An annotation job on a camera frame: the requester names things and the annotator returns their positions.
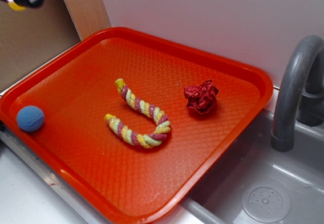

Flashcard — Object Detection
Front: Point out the brown cardboard box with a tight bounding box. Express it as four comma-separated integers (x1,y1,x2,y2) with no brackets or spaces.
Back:
1,0,80,91

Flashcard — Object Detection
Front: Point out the light wooden panel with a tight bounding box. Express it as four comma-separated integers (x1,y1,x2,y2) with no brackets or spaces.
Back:
64,0,111,40

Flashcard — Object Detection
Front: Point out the blue textured ball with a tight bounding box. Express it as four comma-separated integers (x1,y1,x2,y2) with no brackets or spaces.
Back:
16,105,45,132

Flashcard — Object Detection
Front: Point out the red plastic tray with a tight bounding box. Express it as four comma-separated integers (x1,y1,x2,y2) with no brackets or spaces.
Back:
1,28,273,223

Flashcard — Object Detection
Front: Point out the crumpled red paper ball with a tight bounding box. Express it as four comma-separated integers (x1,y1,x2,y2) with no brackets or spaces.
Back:
184,80,219,115

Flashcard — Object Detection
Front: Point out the grey toy faucet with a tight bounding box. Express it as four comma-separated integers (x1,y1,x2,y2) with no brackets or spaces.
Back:
271,35,323,152

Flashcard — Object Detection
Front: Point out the grey toy sink basin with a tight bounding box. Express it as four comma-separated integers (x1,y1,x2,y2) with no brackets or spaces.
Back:
182,110,323,223

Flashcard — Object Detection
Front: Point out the braided multicolour rope toy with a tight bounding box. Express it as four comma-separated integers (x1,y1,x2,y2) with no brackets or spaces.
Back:
104,78,171,150

